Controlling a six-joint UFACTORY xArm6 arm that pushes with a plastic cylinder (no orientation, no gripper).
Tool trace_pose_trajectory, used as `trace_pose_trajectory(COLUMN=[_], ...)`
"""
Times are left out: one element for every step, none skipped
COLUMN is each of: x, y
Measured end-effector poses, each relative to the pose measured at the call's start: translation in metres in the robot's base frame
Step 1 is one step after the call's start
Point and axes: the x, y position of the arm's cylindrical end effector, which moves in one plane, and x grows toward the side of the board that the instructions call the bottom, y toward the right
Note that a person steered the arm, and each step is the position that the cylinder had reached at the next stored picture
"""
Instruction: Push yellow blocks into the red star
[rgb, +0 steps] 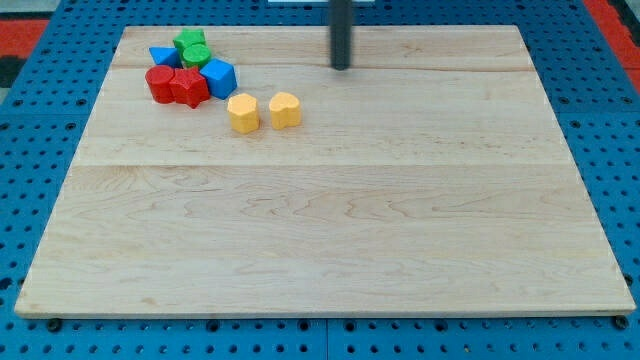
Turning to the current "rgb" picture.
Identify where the red star block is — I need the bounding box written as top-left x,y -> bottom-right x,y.
169,67 -> 211,108

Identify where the yellow hexagon block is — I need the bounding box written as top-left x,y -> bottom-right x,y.
227,93 -> 260,134

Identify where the blue cube block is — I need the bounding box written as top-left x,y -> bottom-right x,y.
200,58 -> 237,99

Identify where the green cylinder block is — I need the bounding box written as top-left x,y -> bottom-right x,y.
181,44 -> 212,68

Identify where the yellow heart block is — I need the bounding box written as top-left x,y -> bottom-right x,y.
269,92 -> 302,130

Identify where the green star block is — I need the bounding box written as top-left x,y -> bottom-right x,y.
173,28 -> 206,52

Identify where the light wooden board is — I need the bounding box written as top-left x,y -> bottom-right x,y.
15,25 -> 636,319

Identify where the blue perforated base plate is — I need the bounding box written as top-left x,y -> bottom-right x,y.
1,0 -> 639,359

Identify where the blue triangle block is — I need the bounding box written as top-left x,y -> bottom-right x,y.
149,47 -> 183,68

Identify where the red cylinder block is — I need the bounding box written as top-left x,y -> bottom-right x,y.
145,65 -> 175,104

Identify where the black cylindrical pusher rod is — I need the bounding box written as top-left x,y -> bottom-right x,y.
328,0 -> 353,71

